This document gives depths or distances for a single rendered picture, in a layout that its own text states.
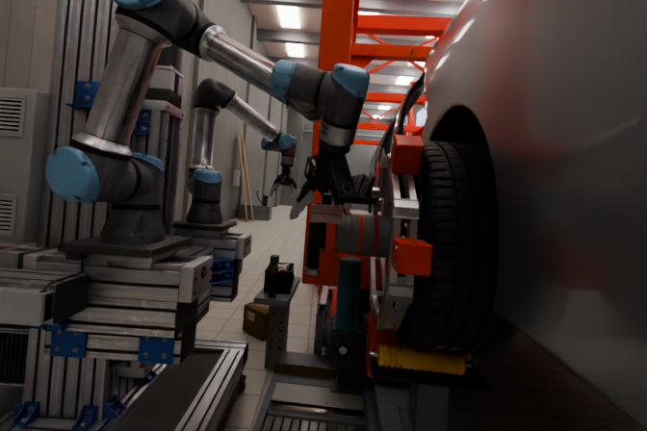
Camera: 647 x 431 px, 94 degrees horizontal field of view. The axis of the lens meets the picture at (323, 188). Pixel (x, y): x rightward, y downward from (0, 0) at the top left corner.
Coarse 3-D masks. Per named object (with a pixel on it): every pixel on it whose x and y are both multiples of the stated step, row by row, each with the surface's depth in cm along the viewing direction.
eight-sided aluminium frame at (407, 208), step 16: (384, 160) 102; (400, 192) 80; (400, 208) 76; (416, 208) 76; (400, 224) 76; (416, 224) 76; (384, 272) 119; (384, 288) 114; (400, 288) 76; (384, 304) 81; (400, 304) 81; (384, 320) 86; (400, 320) 85
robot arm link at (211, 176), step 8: (200, 168) 133; (200, 176) 126; (208, 176) 127; (216, 176) 129; (192, 184) 131; (200, 184) 126; (208, 184) 127; (216, 184) 129; (200, 192) 126; (208, 192) 127; (216, 192) 129
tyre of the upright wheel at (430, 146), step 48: (432, 144) 88; (480, 144) 92; (432, 192) 74; (480, 192) 73; (432, 240) 71; (480, 240) 69; (432, 288) 71; (480, 288) 69; (432, 336) 77; (480, 336) 74
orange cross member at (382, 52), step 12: (360, 48) 348; (372, 48) 348; (384, 48) 347; (396, 48) 346; (408, 48) 345; (420, 48) 344; (360, 60) 354; (372, 60) 353; (384, 60) 357; (396, 60) 354; (408, 60) 352; (420, 60) 350
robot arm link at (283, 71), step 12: (276, 72) 59; (288, 72) 59; (300, 72) 58; (312, 72) 58; (324, 72) 59; (276, 84) 60; (288, 84) 59; (300, 84) 58; (312, 84) 58; (288, 96) 61; (300, 96) 60; (312, 96) 59; (300, 108) 67; (312, 108) 67
